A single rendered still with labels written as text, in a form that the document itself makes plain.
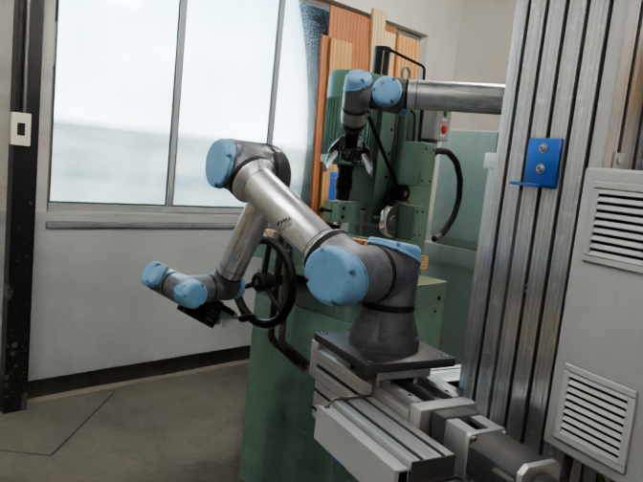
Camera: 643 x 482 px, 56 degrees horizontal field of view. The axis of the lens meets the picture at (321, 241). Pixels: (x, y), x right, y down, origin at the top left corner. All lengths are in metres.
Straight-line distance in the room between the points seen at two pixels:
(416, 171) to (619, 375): 1.27
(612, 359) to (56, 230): 2.40
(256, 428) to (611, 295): 1.55
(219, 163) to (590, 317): 0.83
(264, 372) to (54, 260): 1.19
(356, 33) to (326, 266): 2.83
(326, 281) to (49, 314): 2.01
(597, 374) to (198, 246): 2.51
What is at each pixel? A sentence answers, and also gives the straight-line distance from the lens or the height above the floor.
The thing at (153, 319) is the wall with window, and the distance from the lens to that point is 3.23.
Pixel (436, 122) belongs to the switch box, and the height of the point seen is 1.38.
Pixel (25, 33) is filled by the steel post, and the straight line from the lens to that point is 2.77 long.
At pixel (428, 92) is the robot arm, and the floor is 1.40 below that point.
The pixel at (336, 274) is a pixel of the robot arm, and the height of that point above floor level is 0.99.
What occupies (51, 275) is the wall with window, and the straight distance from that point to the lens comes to 2.96.
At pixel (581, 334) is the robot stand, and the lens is 1.07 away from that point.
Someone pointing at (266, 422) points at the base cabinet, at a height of 0.27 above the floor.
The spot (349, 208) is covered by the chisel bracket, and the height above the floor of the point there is 1.05.
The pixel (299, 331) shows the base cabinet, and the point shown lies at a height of 0.63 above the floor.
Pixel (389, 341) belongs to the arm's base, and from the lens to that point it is 1.26.
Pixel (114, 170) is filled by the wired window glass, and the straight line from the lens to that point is 3.08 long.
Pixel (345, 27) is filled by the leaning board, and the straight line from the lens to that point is 3.81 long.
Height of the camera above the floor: 1.19
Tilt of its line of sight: 7 degrees down
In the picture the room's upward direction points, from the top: 6 degrees clockwise
